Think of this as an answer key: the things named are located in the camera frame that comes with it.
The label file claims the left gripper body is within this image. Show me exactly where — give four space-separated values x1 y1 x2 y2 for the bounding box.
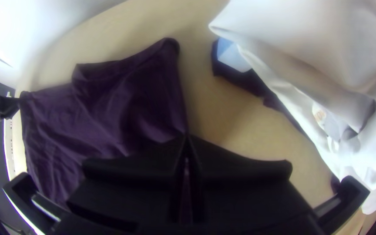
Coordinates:
0 88 13 120

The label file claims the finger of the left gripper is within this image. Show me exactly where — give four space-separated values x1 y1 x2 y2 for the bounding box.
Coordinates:
8 97 21 114

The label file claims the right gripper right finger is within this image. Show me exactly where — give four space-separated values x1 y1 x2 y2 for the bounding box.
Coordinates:
188 134 326 235

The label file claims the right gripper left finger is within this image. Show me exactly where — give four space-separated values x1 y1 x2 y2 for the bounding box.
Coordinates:
49 134 188 235

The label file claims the black t-shirt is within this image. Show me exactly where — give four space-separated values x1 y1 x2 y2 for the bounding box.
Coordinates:
18 37 191 226

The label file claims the white laundry basket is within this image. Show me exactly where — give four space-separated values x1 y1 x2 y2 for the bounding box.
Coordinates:
3 91 28 182

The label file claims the pile of folded clothes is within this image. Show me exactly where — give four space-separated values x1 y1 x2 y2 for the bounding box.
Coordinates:
208 0 376 216

